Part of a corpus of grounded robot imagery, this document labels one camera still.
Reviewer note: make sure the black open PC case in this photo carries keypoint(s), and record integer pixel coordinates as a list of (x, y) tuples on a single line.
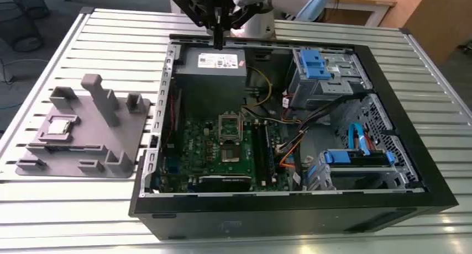
[(258, 218)]

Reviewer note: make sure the RAM stick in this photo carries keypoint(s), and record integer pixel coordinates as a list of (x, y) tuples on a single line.
[(70, 148)]

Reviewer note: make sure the silver square CPU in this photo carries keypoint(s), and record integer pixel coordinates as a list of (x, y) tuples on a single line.
[(61, 127)]

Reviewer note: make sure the metal disk bay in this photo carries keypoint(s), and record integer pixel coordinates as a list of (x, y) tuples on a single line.
[(363, 169)]

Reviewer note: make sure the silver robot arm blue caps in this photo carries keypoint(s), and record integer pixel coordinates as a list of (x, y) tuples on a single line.
[(258, 25)]

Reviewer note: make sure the grey power supply unit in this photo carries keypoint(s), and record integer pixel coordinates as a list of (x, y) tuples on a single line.
[(210, 69)]

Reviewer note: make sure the white metal desk frame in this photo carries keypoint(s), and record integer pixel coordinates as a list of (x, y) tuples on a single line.
[(176, 5)]

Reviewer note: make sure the blue plastic drive rail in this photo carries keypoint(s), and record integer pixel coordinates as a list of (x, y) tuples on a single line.
[(312, 56), (317, 73)]

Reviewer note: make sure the black graphics card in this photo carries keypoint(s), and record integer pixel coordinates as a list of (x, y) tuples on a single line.
[(225, 183)]

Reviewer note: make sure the grey plastic parts rack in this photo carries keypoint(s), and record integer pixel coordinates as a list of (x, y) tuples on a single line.
[(93, 146)]

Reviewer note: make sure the grey metal drive cage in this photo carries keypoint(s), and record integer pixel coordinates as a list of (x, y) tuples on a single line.
[(332, 91)]

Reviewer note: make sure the black RAM slot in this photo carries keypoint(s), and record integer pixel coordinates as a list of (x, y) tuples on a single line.
[(258, 152), (269, 152)]

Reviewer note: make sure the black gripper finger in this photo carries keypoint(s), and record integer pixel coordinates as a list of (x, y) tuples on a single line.
[(192, 8), (250, 11)]

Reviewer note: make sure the green motherboard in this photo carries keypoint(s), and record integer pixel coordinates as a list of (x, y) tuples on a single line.
[(200, 157)]

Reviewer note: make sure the wooden cabinet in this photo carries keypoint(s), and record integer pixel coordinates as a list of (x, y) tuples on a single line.
[(435, 22)]

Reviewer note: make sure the empty blue disk carrier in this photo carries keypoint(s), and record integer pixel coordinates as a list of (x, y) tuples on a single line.
[(312, 176)]

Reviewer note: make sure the CPU socket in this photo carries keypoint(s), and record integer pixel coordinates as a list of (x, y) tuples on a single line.
[(230, 154)]

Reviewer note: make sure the hard disk in blue carrier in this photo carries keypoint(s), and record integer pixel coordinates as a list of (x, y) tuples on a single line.
[(337, 157)]

